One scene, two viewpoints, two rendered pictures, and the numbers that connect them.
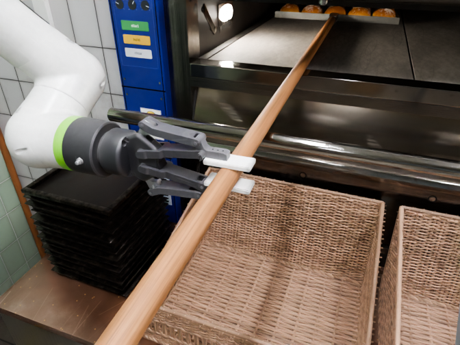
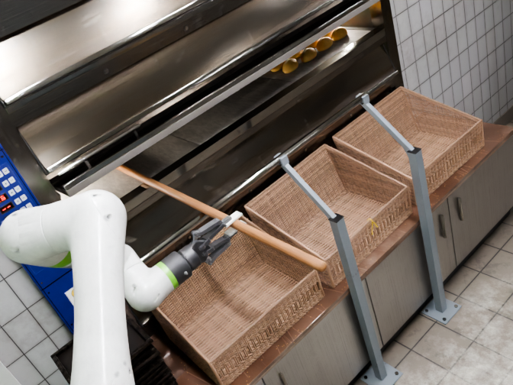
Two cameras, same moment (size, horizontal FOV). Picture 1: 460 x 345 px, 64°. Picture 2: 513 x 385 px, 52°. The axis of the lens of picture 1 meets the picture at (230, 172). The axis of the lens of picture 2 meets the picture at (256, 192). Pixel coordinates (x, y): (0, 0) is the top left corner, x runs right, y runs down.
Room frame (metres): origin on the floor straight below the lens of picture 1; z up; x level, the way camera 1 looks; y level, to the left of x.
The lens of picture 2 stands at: (-0.52, 0.99, 2.13)
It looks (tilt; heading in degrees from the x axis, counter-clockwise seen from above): 32 degrees down; 310
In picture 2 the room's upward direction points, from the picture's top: 21 degrees counter-clockwise
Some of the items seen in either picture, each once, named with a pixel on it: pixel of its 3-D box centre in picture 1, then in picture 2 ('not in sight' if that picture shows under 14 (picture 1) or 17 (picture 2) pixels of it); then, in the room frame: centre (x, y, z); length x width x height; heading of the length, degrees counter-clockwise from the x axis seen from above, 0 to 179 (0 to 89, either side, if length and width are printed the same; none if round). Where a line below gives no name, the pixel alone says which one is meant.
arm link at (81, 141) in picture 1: (98, 146); (175, 267); (0.54, 0.22, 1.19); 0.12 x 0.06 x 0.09; 160
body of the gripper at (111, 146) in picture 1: (136, 155); (195, 253); (0.51, 0.15, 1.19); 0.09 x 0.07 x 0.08; 70
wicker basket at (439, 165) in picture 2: not in sight; (408, 140); (0.31, -1.23, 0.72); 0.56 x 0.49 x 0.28; 69
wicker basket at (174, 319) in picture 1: (267, 266); (230, 291); (0.72, -0.10, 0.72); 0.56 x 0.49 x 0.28; 69
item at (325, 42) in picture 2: not in sight; (282, 45); (0.99, -1.43, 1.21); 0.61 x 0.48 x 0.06; 160
